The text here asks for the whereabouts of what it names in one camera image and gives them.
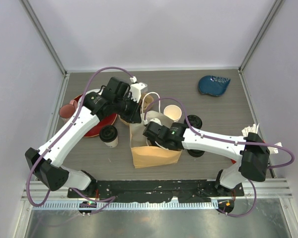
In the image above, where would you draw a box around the white paper plate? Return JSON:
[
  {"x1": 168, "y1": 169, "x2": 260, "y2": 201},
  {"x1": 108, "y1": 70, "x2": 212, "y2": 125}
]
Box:
[{"x1": 85, "y1": 89, "x2": 102, "y2": 98}]

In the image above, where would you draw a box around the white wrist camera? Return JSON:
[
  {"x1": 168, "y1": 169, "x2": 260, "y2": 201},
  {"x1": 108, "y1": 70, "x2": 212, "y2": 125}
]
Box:
[
  {"x1": 130, "y1": 76, "x2": 148, "y2": 103},
  {"x1": 149, "y1": 118, "x2": 162, "y2": 126}
]

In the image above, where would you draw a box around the white paper cup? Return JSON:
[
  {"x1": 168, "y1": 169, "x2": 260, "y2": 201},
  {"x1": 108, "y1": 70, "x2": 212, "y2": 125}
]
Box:
[
  {"x1": 99, "y1": 125, "x2": 118, "y2": 148},
  {"x1": 185, "y1": 114, "x2": 203, "y2": 130}
]

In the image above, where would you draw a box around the dark red round tray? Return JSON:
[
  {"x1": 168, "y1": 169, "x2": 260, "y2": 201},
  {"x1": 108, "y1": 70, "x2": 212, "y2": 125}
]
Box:
[{"x1": 70, "y1": 95, "x2": 117, "y2": 138}]

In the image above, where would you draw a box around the blue ceramic dish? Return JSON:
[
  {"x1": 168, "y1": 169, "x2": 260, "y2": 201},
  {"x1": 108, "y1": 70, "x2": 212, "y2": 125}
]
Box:
[{"x1": 198, "y1": 75, "x2": 231, "y2": 97}]

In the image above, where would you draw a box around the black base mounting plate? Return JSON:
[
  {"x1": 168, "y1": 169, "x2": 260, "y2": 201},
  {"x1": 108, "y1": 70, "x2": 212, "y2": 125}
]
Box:
[{"x1": 79, "y1": 179, "x2": 244, "y2": 203}]

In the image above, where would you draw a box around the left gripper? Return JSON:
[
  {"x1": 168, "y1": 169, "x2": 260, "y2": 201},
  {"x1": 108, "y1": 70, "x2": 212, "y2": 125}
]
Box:
[{"x1": 113, "y1": 94, "x2": 142, "y2": 123}]

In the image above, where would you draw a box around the red cup of straws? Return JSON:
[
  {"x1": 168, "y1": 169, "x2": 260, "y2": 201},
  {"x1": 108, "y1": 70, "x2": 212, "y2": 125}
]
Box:
[{"x1": 229, "y1": 122, "x2": 283, "y2": 166}]

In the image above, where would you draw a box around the stack of black cup lids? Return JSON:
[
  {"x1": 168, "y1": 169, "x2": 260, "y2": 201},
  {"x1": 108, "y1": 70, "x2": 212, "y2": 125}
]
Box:
[{"x1": 187, "y1": 149, "x2": 205, "y2": 158}]

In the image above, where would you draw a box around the brown cardboard cup carrier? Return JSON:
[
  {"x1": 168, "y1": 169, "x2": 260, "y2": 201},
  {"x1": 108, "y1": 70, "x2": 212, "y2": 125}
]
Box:
[{"x1": 119, "y1": 92, "x2": 154, "y2": 125}]

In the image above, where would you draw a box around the brown paper takeout bag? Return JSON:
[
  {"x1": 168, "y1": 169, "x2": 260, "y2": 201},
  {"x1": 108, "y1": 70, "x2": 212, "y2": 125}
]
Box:
[{"x1": 129, "y1": 104, "x2": 182, "y2": 169}]

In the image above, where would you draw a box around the pink glass mug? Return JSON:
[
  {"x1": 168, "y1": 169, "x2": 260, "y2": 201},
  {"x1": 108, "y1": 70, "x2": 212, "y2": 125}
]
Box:
[{"x1": 59, "y1": 100, "x2": 77, "y2": 123}]

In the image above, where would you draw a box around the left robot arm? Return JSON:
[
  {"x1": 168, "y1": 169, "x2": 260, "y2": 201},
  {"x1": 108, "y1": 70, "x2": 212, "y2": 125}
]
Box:
[{"x1": 25, "y1": 77, "x2": 148, "y2": 198}]

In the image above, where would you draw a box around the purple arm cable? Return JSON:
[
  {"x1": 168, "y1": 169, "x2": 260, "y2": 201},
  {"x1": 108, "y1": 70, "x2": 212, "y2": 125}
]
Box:
[
  {"x1": 25, "y1": 66, "x2": 137, "y2": 216},
  {"x1": 143, "y1": 97, "x2": 295, "y2": 219}
]

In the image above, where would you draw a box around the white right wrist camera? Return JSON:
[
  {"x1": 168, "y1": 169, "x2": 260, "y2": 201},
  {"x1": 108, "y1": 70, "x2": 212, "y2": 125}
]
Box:
[{"x1": 149, "y1": 118, "x2": 162, "y2": 126}]

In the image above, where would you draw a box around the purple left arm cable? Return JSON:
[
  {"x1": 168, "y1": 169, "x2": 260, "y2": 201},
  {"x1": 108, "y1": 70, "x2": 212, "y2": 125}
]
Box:
[{"x1": 25, "y1": 66, "x2": 137, "y2": 216}]

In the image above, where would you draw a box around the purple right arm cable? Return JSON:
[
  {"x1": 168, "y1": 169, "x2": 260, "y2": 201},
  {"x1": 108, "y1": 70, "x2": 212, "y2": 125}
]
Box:
[{"x1": 143, "y1": 97, "x2": 295, "y2": 219}]

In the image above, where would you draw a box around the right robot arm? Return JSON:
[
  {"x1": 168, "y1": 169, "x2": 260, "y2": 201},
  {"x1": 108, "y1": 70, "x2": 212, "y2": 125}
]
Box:
[{"x1": 143, "y1": 121, "x2": 270, "y2": 196}]

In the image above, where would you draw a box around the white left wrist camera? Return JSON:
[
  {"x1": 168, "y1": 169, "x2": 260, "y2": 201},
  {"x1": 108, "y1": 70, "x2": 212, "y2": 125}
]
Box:
[{"x1": 130, "y1": 76, "x2": 148, "y2": 103}]

